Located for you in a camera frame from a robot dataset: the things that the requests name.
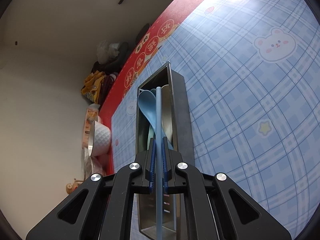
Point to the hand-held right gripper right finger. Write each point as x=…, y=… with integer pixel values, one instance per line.
x=164, y=165

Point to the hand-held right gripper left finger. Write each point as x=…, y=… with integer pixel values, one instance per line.
x=153, y=165

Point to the green spoon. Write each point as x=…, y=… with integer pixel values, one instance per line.
x=150, y=136

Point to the beige spoon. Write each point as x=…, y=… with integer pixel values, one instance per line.
x=166, y=120

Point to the blue chopstick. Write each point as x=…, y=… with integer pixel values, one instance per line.
x=159, y=120

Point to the metal utensil tray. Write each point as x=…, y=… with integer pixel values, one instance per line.
x=181, y=120

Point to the blue spoon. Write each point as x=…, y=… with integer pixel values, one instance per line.
x=146, y=102

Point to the white dimpled bowl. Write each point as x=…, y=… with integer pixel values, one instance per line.
x=102, y=137

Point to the orange patterned tissue pack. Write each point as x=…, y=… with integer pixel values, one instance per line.
x=90, y=116

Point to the red printed tablecloth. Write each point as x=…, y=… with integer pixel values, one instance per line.
x=120, y=90

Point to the small brown toy figure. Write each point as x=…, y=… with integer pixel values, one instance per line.
x=73, y=186

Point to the yellow snack bags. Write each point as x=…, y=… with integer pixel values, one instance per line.
x=93, y=82

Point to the white plastic bag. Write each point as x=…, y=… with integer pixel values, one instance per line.
x=105, y=51

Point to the black round basin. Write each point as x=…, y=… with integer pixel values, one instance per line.
x=142, y=32

